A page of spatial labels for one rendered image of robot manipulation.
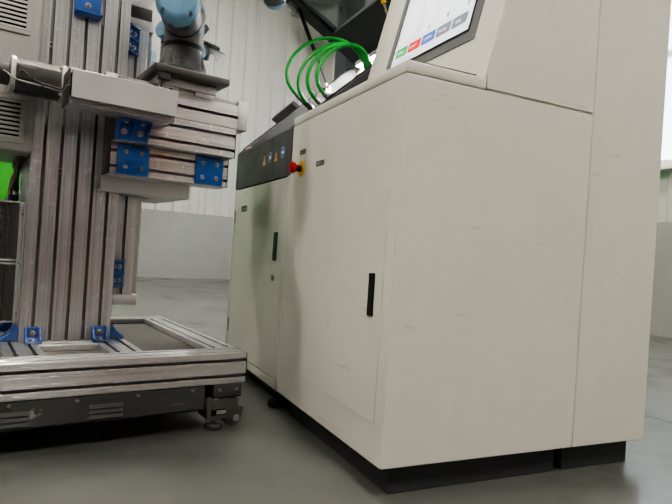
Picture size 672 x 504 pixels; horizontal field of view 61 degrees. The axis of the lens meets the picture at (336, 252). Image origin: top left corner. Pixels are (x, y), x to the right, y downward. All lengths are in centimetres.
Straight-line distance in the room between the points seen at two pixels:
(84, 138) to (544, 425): 152
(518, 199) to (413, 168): 31
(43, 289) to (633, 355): 169
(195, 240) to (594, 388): 774
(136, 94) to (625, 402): 156
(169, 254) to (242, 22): 389
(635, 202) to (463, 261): 61
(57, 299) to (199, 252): 719
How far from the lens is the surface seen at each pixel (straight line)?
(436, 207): 131
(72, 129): 187
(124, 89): 160
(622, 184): 174
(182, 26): 175
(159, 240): 878
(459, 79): 139
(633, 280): 177
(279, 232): 195
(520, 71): 152
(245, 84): 959
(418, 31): 187
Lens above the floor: 54
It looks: level
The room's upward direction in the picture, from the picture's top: 4 degrees clockwise
